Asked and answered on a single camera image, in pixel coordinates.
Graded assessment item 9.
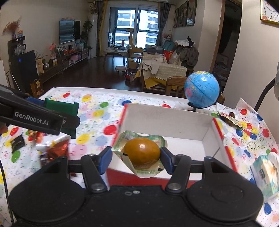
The green snack packet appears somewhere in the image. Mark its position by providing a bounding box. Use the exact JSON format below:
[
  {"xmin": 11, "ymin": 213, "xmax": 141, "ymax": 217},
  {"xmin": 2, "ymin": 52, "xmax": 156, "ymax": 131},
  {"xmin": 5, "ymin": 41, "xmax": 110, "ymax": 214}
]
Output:
[{"xmin": 44, "ymin": 98, "xmax": 80, "ymax": 139}]

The copper foil snack bag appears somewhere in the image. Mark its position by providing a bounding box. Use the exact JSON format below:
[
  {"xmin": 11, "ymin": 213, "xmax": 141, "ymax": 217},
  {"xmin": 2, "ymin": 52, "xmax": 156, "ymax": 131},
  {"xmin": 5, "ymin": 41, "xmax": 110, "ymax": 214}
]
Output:
[{"xmin": 47, "ymin": 140, "xmax": 69, "ymax": 162}]

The packaged braised egg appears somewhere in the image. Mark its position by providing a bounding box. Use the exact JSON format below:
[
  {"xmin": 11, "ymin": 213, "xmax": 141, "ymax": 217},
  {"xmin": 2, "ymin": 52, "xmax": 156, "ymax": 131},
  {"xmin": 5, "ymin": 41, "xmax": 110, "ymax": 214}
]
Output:
[{"xmin": 112, "ymin": 130, "xmax": 167, "ymax": 178}]

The orange red chip bag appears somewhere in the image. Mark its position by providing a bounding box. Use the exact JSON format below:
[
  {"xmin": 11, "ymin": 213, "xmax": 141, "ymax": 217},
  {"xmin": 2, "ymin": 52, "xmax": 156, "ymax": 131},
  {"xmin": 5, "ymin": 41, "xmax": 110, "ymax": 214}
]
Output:
[{"xmin": 26, "ymin": 130, "xmax": 43, "ymax": 143}]

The black small snack packet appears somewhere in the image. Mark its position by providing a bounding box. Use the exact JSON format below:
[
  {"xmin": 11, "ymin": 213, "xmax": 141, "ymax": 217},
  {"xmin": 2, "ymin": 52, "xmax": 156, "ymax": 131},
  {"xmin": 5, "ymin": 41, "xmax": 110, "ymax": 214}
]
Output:
[{"xmin": 10, "ymin": 134, "xmax": 25, "ymax": 153}]

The purple candy packet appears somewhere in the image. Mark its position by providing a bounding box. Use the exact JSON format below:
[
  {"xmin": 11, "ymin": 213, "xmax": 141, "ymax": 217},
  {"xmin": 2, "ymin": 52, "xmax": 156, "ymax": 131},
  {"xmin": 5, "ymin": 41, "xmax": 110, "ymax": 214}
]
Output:
[{"xmin": 40, "ymin": 152, "xmax": 49, "ymax": 166}]

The dark tv console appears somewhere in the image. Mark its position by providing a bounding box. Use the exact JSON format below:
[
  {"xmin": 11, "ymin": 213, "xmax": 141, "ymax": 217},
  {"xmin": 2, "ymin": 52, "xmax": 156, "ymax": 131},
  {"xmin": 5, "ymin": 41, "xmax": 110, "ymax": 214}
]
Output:
[{"xmin": 38, "ymin": 48, "xmax": 89, "ymax": 85}]

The red cardboard shoe box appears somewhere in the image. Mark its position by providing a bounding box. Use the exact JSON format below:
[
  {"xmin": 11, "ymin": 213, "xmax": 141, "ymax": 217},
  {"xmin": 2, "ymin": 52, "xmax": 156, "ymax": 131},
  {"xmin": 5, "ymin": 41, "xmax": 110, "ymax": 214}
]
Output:
[{"xmin": 107, "ymin": 103, "xmax": 236, "ymax": 187}]

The wrapper on tablecloth edge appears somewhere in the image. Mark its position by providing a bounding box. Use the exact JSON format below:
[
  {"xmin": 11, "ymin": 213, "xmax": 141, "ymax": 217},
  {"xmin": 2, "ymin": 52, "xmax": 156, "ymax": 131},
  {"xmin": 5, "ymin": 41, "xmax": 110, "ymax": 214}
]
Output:
[{"xmin": 216, "ymin": 112, "xmax": 242, "ymax": 128}]

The small round stool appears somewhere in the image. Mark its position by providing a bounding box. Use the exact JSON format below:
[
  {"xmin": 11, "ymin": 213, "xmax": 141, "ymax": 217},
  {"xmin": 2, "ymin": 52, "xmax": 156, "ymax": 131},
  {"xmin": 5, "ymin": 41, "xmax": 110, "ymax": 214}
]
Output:
[{"xmin": 115, "ymin": 66, "xmax": 127, "ymax": 75}]

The balloon pattern tablecloth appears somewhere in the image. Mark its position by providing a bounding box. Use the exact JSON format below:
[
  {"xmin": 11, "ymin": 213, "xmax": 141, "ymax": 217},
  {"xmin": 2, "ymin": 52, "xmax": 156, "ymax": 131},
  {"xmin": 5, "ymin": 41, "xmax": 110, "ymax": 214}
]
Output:
[{"xmin": 0, "ymin": 87, "xmax": 279, "ymax": 227}]

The television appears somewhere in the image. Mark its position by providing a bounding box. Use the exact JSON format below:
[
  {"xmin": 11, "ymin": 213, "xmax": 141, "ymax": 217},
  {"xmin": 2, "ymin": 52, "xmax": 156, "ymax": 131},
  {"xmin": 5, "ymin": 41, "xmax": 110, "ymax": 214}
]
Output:
[{"xmin": 59, "ymin": 20, "xmax": 80, "ymax": 44}]

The blue desk globe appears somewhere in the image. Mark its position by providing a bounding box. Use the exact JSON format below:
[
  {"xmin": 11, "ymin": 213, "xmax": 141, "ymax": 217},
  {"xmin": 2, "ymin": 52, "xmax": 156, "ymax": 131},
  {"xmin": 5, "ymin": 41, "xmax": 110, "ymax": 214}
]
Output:
[{"xmin": 184, "ymin": 71, "xmax": 221, "ymax": 109}]

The wooden dining chair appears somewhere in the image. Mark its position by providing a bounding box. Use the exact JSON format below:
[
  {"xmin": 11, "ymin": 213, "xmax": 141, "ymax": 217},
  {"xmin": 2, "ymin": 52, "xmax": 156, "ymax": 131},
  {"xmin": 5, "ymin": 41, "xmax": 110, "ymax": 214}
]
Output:
[{"xmin": 165, "ymin": 77, "xmax": 187, "ymax": 98}]

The tissue pack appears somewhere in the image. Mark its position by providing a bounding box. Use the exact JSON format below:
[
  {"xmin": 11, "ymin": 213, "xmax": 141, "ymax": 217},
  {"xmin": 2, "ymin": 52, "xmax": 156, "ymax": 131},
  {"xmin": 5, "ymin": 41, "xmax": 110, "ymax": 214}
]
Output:
[{"xmin": 250, "ymin": 152, "xmax": 278, "ymax": 200}]

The sofa with cream cover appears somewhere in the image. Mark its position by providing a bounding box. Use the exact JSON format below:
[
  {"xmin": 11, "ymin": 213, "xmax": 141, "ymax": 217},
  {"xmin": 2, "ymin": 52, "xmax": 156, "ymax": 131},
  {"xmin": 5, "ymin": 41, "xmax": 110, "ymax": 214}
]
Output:
[{"xmin": 139, "ymin": 52, "xmax": 187, "ymax": 89}]

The black cable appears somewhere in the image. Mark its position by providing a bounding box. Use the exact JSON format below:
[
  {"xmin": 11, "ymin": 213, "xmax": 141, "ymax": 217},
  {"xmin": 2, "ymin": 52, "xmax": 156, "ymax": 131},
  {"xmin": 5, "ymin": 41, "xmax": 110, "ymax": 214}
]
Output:
[{"xmin": 0, "ymin": 159, "xmax": 15, "ymax": 225}]

